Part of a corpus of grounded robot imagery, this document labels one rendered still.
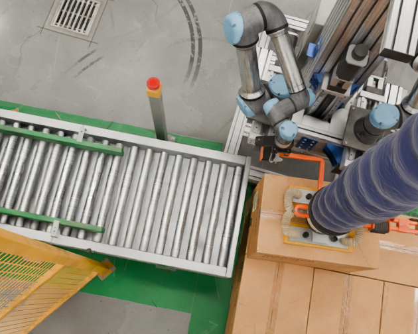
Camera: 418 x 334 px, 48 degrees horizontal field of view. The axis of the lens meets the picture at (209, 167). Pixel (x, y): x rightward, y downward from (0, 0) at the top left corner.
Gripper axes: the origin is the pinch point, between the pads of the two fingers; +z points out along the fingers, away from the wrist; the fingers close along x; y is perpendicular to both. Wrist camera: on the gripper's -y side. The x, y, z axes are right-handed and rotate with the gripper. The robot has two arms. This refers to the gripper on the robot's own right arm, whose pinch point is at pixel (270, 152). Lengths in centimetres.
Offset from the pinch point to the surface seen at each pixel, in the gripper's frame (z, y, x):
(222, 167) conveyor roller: 53, -20, 4
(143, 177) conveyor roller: 53, -65, -9
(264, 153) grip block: -2.4, -3.2, -1.6
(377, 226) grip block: -1, 53, -29
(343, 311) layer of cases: 54, 56, -68
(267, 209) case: 13.4, 3.0, -25.4
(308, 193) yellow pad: 8.5, 21.6, -15.7
